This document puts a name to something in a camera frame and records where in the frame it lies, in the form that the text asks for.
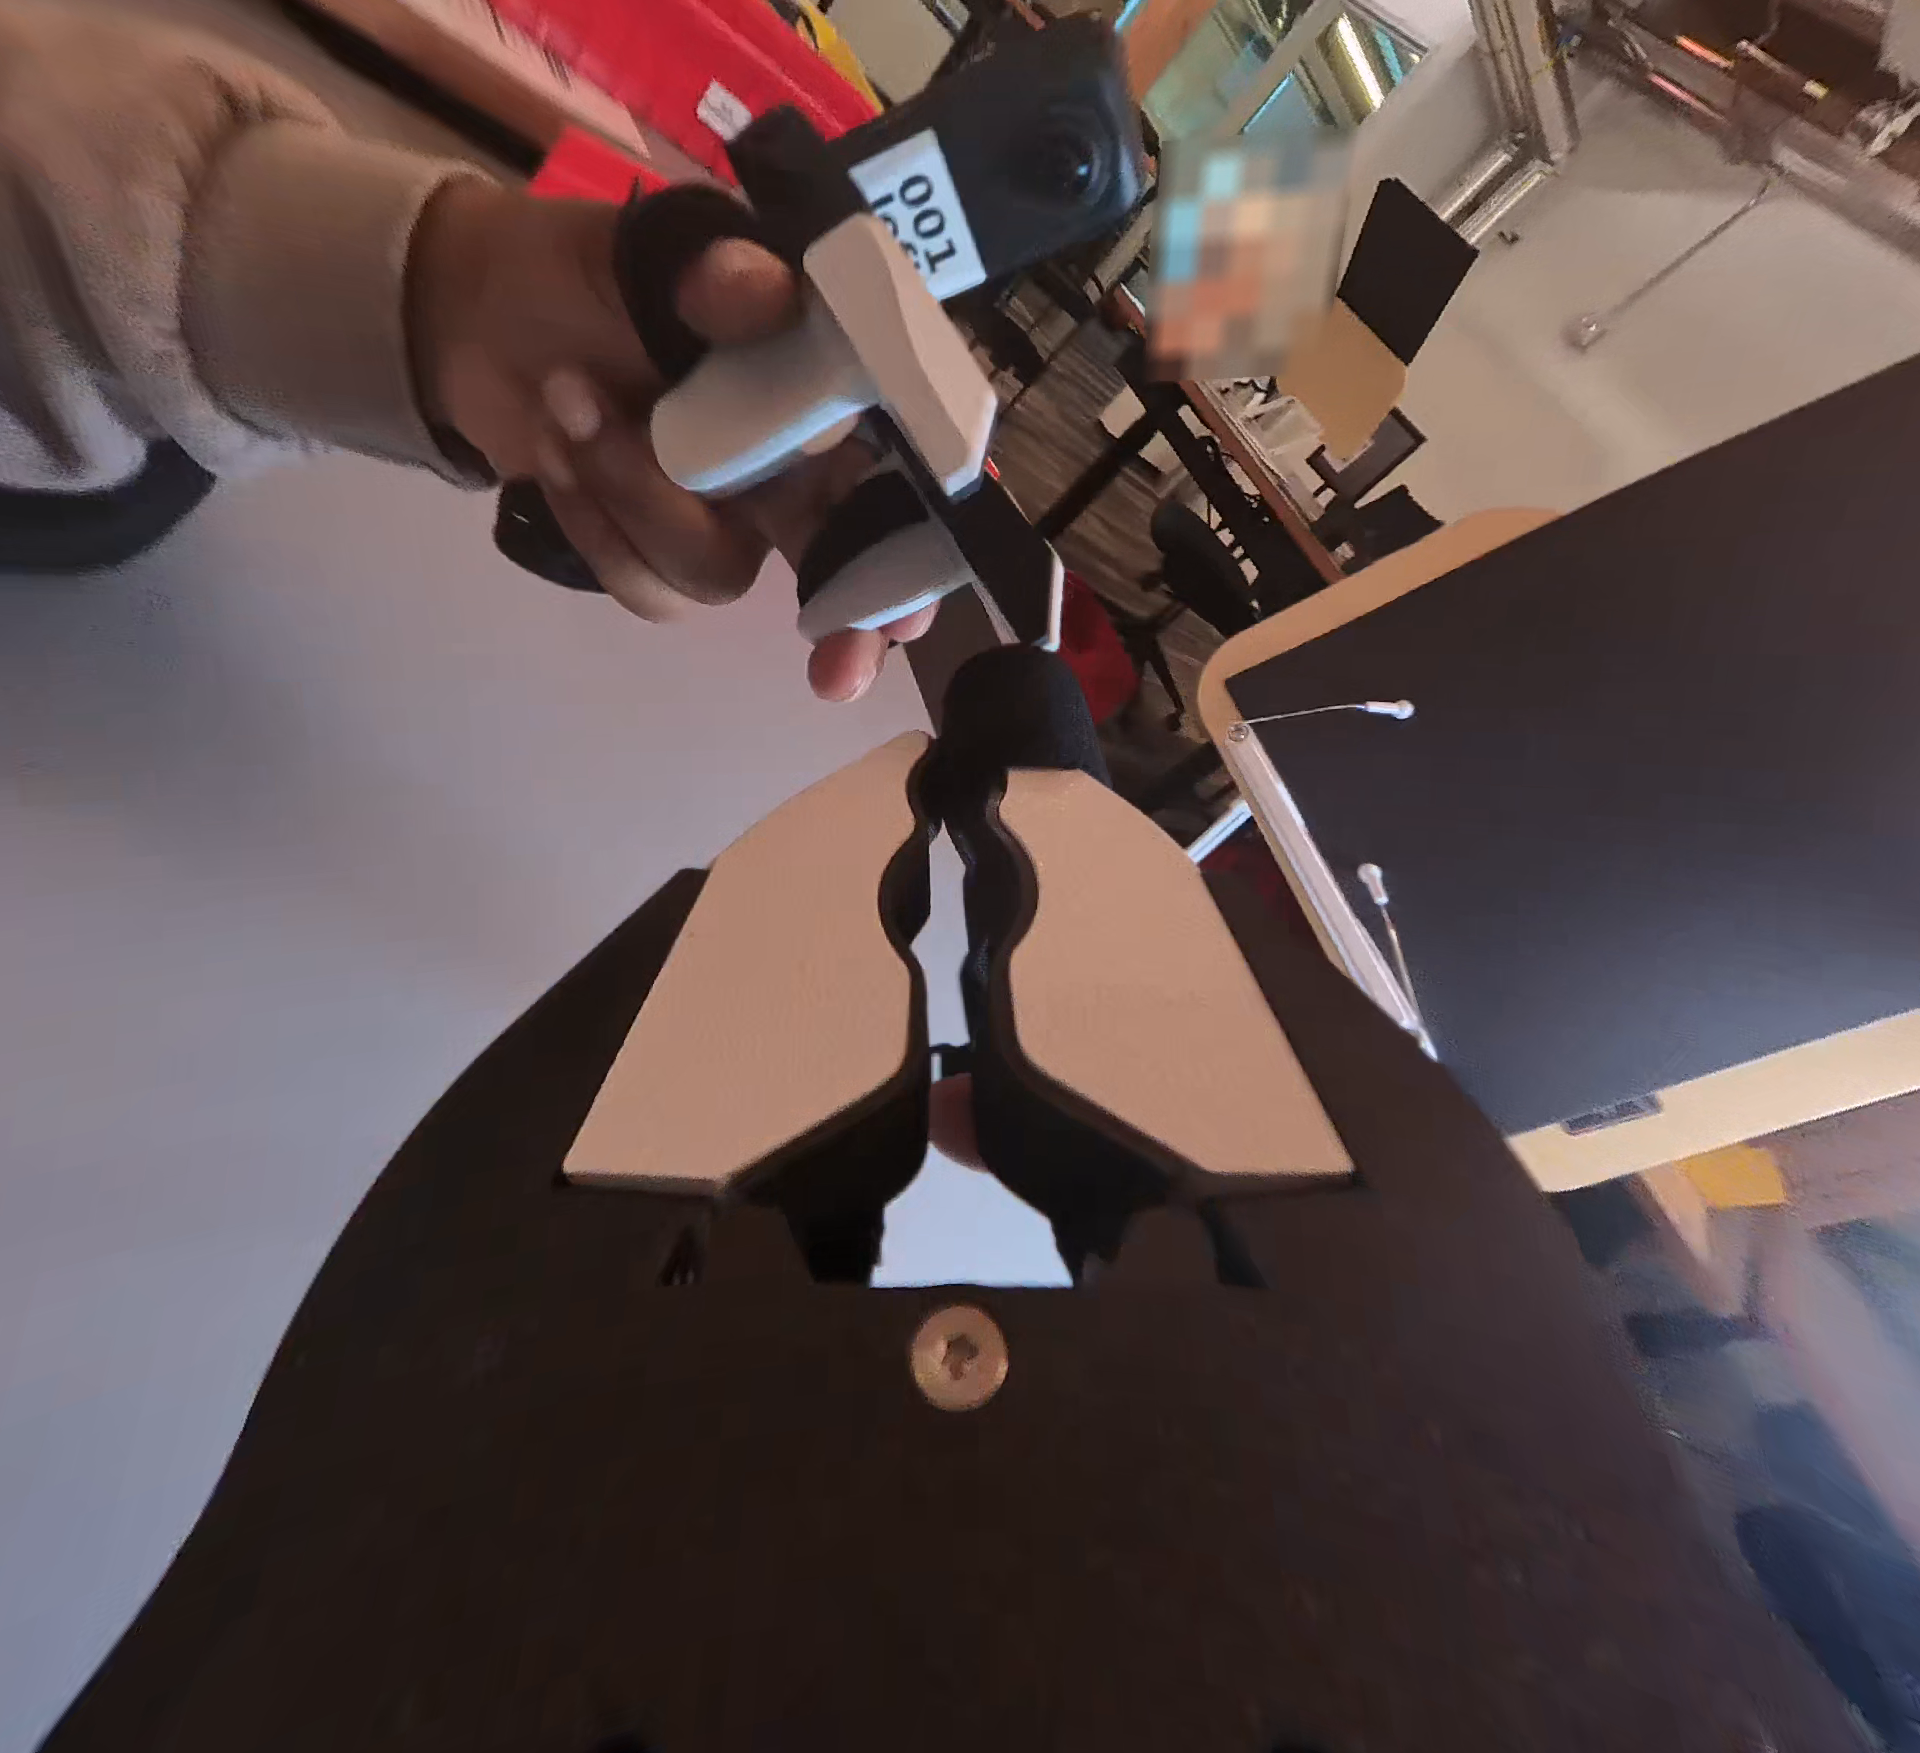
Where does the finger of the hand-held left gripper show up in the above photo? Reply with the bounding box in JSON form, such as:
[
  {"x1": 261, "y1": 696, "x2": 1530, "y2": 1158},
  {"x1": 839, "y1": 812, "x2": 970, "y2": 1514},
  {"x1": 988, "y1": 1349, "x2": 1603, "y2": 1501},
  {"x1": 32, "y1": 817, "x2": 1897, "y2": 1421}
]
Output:
[{"x1": 883, "y1": 411, "x2": 1071, "y2": 657}]

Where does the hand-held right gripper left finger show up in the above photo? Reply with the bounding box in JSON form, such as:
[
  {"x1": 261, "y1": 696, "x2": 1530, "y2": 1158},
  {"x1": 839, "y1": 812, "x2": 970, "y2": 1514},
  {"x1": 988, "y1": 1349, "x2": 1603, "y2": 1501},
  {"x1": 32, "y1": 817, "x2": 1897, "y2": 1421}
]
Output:
[{"x1": 563, "y1": 729, "x2": 939, "y2": 1282}]

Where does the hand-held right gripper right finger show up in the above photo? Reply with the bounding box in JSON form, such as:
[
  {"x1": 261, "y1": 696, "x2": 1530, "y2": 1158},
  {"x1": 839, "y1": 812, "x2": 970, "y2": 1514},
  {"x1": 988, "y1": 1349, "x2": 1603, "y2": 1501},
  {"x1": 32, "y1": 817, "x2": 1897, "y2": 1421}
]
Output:
[{"x1": 959, "y1": 763, "x2": 1362, "y2": 1286}]

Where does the black webbing strap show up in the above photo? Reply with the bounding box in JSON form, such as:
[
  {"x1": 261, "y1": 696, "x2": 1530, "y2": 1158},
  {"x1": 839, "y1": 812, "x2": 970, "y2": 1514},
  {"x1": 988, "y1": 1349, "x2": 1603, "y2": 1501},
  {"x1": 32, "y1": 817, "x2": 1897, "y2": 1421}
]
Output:
[{"x1": 919, "y1": 644, "x2": 1111, "y2": 886}]

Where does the red open-front bin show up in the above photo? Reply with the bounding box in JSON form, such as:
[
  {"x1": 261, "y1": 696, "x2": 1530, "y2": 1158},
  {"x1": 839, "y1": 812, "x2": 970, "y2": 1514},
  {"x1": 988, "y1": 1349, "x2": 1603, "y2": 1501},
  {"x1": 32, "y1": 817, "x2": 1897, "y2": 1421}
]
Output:
[{"x1": 524, "y1": 124, "x2": 676, "y2": 202}]

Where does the person's left hand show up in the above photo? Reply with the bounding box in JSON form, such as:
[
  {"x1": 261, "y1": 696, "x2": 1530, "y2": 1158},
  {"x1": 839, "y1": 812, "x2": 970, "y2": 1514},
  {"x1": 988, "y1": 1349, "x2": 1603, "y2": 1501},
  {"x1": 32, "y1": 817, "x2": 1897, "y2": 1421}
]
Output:
[{"x1": 403, "y1": 177, "x2": 945, "y2": 707}]

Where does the dark red storage bin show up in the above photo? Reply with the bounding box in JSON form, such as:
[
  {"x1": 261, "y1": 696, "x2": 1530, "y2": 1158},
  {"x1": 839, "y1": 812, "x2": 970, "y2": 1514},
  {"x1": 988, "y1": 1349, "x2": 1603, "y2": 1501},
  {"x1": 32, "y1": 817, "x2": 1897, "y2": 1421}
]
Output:
[{"x1": 1057, "y1": 605, "x2": 1141, "y2": 736}]

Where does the black office chair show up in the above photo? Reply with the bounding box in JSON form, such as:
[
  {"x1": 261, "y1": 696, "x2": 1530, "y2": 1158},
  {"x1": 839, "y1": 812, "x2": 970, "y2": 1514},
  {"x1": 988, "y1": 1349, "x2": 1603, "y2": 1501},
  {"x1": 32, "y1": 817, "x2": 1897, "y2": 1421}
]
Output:
[{"x1": 1146, "y1": 493, "x2": 1269, "y2": 675}]

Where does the black monitor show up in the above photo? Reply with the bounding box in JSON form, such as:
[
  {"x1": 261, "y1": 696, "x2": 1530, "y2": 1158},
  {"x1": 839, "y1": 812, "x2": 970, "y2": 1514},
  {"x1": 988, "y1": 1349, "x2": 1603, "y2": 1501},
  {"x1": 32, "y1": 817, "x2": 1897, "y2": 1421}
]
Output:
[{"x1": 1319, "y1": 411, "x2": 1442, "y2": 539}]

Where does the beige board panel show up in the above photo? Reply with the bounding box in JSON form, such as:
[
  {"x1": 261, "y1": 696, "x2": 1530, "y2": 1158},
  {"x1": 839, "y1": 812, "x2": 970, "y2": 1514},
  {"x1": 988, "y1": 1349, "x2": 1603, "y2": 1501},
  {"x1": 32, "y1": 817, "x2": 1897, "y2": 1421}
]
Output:
[{"x1": 1282, "y1": 304, "x2": 1411, "y2": 450}]

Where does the black flag panel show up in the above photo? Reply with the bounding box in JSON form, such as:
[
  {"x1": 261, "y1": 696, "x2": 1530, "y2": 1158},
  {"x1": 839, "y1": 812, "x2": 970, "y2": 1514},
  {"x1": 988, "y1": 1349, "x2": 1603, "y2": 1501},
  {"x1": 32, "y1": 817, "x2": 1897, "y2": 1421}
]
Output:
[{"x1": 1333, "y1": 177, "x2": 1478, "y2": 367}]

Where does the black board with wooden rim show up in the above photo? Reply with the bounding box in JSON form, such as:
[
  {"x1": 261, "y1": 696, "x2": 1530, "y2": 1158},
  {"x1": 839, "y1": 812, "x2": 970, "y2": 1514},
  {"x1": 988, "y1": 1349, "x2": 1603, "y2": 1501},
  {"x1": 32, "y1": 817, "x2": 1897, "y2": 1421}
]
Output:
[{"x1": 1197, "y1": 351, "x2": 1920, "y2": 1192}]

